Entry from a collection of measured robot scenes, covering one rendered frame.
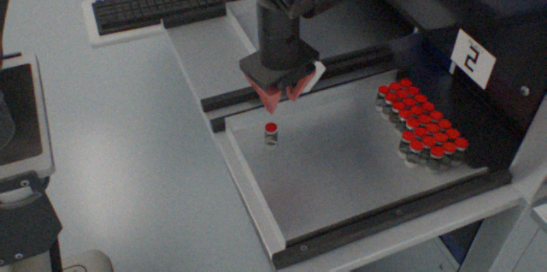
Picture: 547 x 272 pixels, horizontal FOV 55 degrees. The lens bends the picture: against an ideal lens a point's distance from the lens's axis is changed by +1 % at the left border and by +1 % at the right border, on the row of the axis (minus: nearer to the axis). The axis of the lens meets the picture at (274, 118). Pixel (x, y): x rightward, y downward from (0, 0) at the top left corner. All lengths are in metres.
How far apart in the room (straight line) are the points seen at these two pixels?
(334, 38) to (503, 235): 0.50
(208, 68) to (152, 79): 1.40
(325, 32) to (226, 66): 0.23
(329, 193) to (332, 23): 0.47
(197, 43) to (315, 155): 0.39
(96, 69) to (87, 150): 0.51
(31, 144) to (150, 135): 1.46
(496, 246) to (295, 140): 0.39
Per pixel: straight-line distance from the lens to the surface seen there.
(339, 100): 0.97
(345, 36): 1.13
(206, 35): 1.13
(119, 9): 1.35
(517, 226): 0.94
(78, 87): 2.49
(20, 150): 0.73
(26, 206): 0.74
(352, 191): 0.83
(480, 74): 0.88
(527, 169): 0.87
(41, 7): 3.11
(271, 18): 0.67
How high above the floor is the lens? 1.53
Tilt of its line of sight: 44 degrees down
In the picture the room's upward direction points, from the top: straight up
